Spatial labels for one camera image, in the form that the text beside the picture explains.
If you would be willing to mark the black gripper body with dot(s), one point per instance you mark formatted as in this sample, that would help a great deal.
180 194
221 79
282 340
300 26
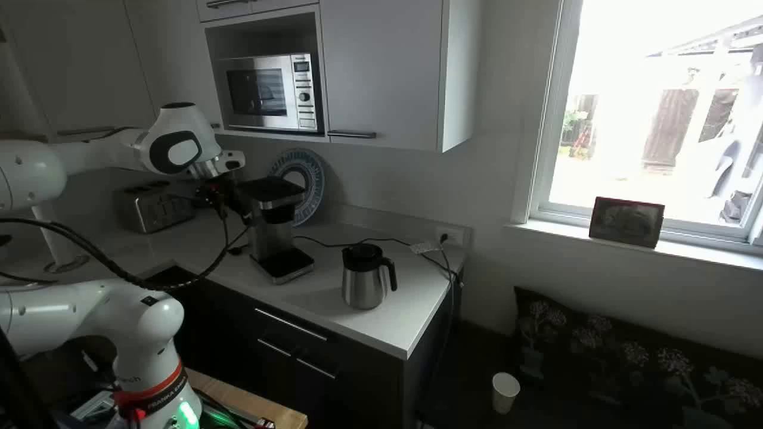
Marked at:
226 196

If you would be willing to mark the steel kettle with black lid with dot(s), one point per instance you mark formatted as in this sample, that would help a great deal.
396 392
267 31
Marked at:
367 275

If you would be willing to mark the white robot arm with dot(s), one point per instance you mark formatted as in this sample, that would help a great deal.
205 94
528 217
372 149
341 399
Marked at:
136 317

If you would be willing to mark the blue white decorative plate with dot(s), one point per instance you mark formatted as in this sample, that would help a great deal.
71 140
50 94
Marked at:
314 178

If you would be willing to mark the silver toaster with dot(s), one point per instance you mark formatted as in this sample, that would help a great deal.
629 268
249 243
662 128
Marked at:
155 205

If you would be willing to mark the black steel coffee maker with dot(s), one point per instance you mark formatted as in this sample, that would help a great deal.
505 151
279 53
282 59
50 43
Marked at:
272 252

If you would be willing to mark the stainless steel microwave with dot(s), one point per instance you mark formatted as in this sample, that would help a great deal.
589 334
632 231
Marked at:
267 94

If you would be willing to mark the white left cabinet door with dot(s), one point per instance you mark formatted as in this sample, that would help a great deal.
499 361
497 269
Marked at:
79 62

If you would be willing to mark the dark lower cabinet drawers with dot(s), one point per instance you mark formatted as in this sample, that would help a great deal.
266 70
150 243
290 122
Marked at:
334 379

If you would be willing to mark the white paper cup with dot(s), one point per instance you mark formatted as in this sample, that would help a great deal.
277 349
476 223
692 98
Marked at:
505 392

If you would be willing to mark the dark floral cushion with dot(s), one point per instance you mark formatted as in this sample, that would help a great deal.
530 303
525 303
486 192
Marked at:
639 373

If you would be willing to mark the white wall power outlet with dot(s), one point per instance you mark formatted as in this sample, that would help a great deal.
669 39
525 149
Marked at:
446 234

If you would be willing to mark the small dark picture frame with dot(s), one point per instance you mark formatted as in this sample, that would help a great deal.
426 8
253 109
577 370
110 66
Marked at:
625 223

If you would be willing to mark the window with white frame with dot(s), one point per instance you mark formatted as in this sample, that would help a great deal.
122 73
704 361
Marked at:
655 100

